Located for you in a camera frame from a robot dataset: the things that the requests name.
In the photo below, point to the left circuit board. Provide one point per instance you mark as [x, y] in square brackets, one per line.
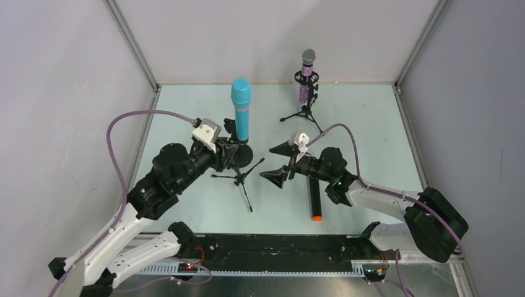
[187, 268]

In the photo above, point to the black microphone orange end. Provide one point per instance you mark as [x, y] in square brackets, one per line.
[315, 199]

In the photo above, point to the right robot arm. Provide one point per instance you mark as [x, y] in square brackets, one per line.
[427, 220]

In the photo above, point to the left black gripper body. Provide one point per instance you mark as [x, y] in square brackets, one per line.
[223, 151]

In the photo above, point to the black tripod shock-mount stand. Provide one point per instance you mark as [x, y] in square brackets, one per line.
[306, 109]

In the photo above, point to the black small tripod stand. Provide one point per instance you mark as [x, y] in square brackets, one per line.
[239, 180]

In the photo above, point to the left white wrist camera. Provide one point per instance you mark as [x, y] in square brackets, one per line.
[207, 132]

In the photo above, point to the black round-base mic stand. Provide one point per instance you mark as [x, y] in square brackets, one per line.
[244, 154]

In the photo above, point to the turquoise microphone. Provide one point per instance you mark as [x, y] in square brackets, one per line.
[241, 96]

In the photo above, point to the purple glitter microphone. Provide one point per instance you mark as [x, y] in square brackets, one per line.
[308, 57]

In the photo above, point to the circuit board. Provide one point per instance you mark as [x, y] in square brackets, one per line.
[374, 275]
[187, 268]

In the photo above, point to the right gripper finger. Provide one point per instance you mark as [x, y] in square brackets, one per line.
[277, 177]
[287, 149]

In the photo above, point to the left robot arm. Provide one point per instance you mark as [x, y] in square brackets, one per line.
[174, 170]

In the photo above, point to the right circuit board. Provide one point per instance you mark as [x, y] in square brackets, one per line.
[374, 275]

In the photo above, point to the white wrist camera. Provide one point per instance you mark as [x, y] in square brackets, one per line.
[298, 141]
[207, 132]

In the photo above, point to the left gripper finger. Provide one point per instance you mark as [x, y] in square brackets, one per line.
[230, 162]
[229, 146]

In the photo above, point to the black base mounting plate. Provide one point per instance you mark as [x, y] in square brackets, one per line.
[280, 253]

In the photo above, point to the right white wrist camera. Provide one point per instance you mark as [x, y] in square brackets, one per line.
[298, 141]

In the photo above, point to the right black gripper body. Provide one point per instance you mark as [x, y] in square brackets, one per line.
[292, 164]

